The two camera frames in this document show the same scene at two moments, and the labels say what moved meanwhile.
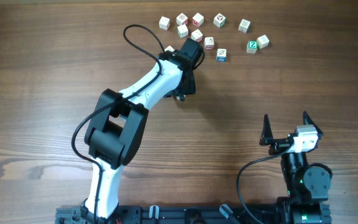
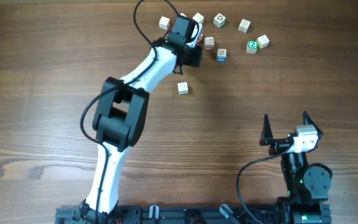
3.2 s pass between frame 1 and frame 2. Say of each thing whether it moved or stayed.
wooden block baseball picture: stayed
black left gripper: moved
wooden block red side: stayed
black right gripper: stayed
